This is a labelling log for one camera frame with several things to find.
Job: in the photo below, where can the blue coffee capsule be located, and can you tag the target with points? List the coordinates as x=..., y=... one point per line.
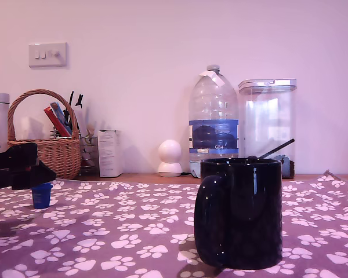
x=41, y=197

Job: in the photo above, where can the black glossy coffee mug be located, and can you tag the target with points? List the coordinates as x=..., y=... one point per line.
x=249, y=214

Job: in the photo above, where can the red flat box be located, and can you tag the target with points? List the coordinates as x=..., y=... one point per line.
x=56, y=123

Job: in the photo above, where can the blue flat box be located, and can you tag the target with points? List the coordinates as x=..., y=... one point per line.
x=60, y=111

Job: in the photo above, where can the white cardboard box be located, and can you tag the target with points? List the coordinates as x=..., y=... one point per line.
x=108, y=153

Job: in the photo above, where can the purple paw print cloth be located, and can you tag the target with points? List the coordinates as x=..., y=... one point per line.
x=119, y=226

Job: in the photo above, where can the large clear water bottle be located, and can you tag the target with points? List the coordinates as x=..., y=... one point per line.
x=213, y=110

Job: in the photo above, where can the clear lidded storage container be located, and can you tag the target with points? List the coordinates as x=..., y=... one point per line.
x=266, y=116

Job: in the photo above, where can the white wall switch plate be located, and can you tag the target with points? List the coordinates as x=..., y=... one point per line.
x=47, y=55

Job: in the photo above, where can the small white round camera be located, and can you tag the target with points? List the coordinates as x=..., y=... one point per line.
x=169, y=152

